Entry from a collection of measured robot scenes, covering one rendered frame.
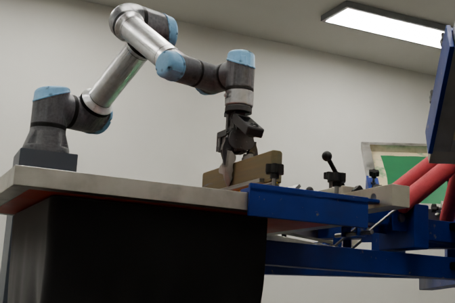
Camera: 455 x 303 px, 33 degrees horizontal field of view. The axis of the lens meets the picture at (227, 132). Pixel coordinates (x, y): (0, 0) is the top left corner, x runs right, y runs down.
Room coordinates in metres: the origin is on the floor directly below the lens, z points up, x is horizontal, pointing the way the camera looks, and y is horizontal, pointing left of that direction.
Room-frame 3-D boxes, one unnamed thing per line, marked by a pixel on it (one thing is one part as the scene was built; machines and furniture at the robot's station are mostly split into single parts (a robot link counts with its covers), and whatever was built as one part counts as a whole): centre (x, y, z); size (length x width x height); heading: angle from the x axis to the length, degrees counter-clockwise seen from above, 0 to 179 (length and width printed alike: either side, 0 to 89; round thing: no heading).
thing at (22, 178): (1.82, 0.15, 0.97); 0.79 x 0.58 x 0.04; 114
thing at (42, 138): (2.43, 0.59, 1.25); 0.15 x 0.15 x 0.10
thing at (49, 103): (2.44, 0.58, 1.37); 0.13 x 0.12 x 0.14; 131
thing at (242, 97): (1.93, -0.02, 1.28); 0.08 x 0.08 x 0.05
